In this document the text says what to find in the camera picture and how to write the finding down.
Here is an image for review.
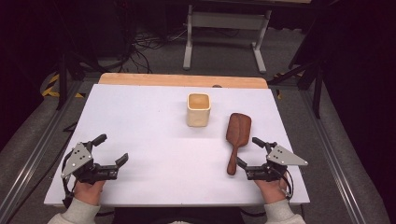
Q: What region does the hand-held gripper cable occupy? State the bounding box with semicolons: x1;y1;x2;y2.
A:
61;151;78;209
279;167;295;201

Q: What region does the cream square cup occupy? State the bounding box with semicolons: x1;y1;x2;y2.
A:
186;92;212;128

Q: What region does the black tripod stand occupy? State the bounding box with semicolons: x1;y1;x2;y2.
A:
55;49;106;112
266;58;325;119

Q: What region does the brown wooden hairbrush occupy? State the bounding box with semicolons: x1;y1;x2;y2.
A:
225;112;252;176

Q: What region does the person's left hand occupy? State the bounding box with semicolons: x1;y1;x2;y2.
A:
73;180;106;207

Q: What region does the white table board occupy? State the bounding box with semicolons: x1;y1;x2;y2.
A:
43;83;311;208

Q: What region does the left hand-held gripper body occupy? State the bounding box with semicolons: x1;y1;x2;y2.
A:
60;141;120;185

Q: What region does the person's right hand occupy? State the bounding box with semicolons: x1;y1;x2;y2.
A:
254;178;290;205

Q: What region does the right hand-held gripper cable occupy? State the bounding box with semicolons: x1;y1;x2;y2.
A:
279;167;295;201

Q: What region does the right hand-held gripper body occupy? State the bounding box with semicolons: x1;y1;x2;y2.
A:
246;142;309;183

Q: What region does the left hand-held gripper cable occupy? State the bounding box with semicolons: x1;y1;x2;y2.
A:
61;151;78;209

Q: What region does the person's dark clothing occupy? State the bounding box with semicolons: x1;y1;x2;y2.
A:
111;206;246;224

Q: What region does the white metal stand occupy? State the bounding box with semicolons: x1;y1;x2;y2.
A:
182;4;273;75

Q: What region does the bundle of black floor cables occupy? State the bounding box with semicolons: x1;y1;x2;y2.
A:
116;26;190;75

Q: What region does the wooden table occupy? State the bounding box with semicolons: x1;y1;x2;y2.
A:
98;72;269;90

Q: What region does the aluminium floor rail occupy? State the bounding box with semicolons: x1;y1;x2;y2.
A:
299;89;368;224
0;79;86;220

